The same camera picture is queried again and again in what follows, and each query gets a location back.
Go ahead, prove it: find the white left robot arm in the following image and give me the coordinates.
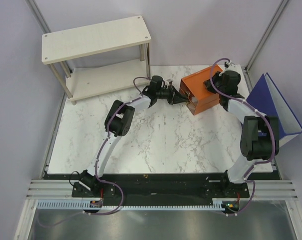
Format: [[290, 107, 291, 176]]
[[79, 75, 188, 197]]

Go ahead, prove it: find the blue binder folder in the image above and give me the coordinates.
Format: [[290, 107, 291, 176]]
[[247, 73, 302, 147]]

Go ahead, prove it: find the right blue cable duct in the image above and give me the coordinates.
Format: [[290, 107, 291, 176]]
[[213, 198, 240, 211]]

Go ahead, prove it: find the white two-tier shelf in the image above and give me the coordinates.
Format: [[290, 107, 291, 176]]
[[41, 15, 151, 105]]

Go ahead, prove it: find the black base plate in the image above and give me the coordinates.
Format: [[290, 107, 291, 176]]
[[72, 173, 250, 207]]

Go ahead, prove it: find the left blue cable duct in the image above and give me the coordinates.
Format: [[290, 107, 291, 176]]
[[37, 199, 103, 210]]

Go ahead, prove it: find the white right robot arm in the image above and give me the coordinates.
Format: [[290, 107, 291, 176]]
[[204, 70, 279, 197]]

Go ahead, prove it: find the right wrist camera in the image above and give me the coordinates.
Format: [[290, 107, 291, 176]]
[[224, 60, 236, 69]]

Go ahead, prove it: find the blue cable duct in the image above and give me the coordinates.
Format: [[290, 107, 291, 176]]
[[213, 198, 240, 211], [37, 199, 103, 210]]

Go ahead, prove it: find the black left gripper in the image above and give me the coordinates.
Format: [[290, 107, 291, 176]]
[[156, 85, 188, 106]]

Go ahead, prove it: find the orange drawer box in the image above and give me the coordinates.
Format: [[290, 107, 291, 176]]
[[180, 66, 219, 116]]

